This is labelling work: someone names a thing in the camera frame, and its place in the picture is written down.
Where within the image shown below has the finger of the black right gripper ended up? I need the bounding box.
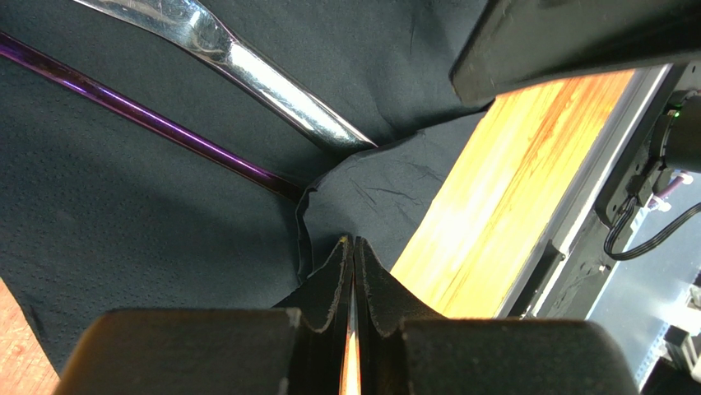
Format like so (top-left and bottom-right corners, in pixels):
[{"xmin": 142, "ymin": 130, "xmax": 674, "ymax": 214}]
[{"xmin": 450, "ymin": 1, "xmax": 700, "ymax": 105}]

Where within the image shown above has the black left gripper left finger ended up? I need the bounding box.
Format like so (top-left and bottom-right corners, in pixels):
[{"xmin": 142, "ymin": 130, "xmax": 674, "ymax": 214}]
[{"xmin": 56, "ymin": 237, "xmax": 354, "ymax": 394}]

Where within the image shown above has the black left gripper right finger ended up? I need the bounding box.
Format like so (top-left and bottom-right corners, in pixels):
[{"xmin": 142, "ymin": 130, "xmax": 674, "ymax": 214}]
[{"xmin": 354, "ymin": 237, "xmax": 638, "ymax": 394}]

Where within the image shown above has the black paper napkin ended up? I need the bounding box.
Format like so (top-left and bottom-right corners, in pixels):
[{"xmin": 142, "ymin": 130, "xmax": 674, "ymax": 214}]
[{"xmin": 1, "ymin": 1, "xmax": 485, "ymax": 369}]

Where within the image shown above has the purple metallic spoon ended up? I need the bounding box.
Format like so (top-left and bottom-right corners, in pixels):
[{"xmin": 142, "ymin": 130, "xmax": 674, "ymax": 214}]
[{"xmin": 1, "ymin": 32, "xmax": 303, "ymax": 202}]

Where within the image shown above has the silver table knife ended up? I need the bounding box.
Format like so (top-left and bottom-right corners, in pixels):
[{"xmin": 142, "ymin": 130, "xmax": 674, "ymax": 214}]
[{"xmin": 82, "ymin": 1, "xmax": 377, "ymax": 157}]

